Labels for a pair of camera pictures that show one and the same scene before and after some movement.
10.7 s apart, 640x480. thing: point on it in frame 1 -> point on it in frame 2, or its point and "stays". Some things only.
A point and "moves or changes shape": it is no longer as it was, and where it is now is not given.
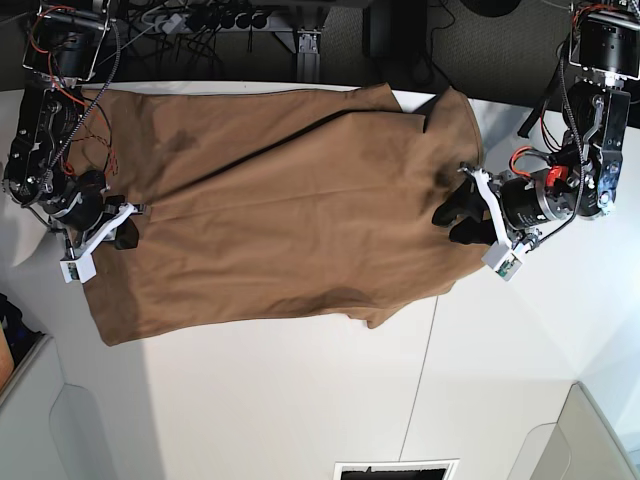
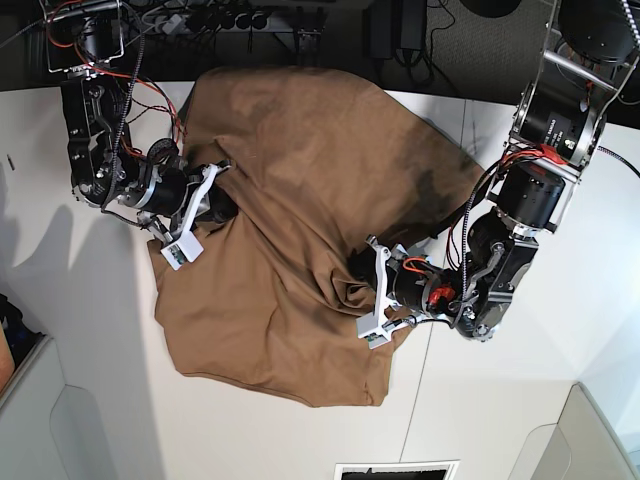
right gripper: x=521 y=208 -> x=409 y=285
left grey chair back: x=50 y=429 stays
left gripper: x=84 y=218 -> x=174 y=197
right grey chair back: x=580 y=445 stays
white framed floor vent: x=443 y=469 stays
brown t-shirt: x=275 y=203 moves or changes shape
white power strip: x=172 y=23 stays
